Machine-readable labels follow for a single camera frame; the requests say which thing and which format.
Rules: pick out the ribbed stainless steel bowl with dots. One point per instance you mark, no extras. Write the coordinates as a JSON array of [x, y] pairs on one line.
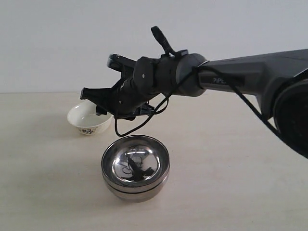
[[135, 163]]

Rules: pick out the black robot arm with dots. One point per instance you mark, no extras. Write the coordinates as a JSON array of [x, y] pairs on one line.
[[279, 81]]

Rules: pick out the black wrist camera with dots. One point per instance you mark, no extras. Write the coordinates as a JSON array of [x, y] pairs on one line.
[[120, 63]]

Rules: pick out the white ceramic patterned bowl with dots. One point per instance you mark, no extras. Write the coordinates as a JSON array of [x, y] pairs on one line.
[[84, 118]]

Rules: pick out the plain stainless steel bowl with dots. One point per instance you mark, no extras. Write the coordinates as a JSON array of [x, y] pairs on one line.
[[139, 196]]

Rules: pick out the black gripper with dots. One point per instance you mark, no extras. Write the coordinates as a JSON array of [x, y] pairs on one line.
[[123, 100]]

